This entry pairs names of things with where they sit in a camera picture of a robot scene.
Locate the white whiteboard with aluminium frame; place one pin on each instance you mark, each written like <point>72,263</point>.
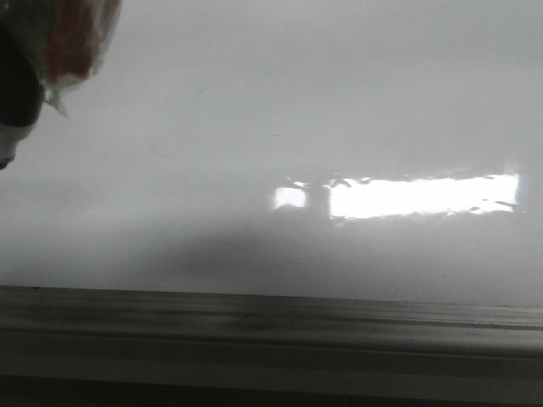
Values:
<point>311,196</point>

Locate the white whiteboard marker with tape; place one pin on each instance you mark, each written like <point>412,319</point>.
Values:
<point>47,49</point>

